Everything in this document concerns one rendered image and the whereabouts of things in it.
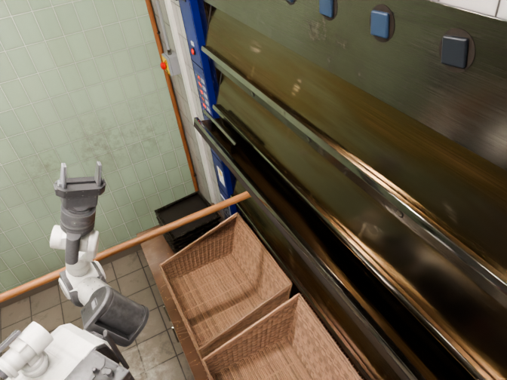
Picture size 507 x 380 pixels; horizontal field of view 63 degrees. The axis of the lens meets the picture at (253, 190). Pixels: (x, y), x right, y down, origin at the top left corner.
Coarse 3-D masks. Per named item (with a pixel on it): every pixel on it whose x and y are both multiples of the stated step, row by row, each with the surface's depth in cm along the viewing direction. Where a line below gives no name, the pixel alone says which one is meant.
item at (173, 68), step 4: (172, 52) 224; (164, 56) 221; (168, 56) 220; (172, 56) 219; (176, 56) 219; (168, 60) 218; (172, 60) 219; (176, 60) 220; (168, 64) 219; (172, 64) 220; (176, 64) 221; (168, 68) 221; (172, 68) 221; (176, 68) 222; (168, 72) 224; (172, 72) 223; (176, 72) 224; (180, 72) 225
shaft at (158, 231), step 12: (216, 204) 169; (228, 204) 170; (192, 216) 166; (156, 228) 163; (168, 228) 163; (132, 240) 159; (144, 240) 160; (108, 252) 156; (120, 252) 159; (48, 276) 150; (24, 288) 148; (0, 300) 146
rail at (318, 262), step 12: (204, 132) 170; (216, 144) 161; (228, 156) 154; (240, 168) 147; (252, 180) 141; (264, 204) 133; (276, 216) 127; (288, 228) 122; (300, 240) 118; (312, 252) 114; (324, 264) 110; (324, 276) 109; (336, 288) 105; (348, 300) 101; (360, 312) 98; (372, 324) 95; (384, 336) 93; (396, 348) 90; (396, 360) 89; (408, 360) 88; (408, 372) 86
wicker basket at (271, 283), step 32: (224, 224) 217; (192, 256) 219; (224, 256) 230; (256, 256) 205; (192, 288) 215; (224, 288) 213; (256, 288) 211; (288, 288) 179; (192, 320) 201; (224, 320) 198; (256, 320) 181
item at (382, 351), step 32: (224, 128) 177; (224, 160) 157; (256, 160) 157; (288, 192) 141; (320, 224) 128; (320, 256) 116; (352, 256) 117; (352, 288) 107; (384, 288) 108; (384, 320) 99; (416, 320) 100; (384, 352) 92; (416, 352) 92; (448, 352) 93
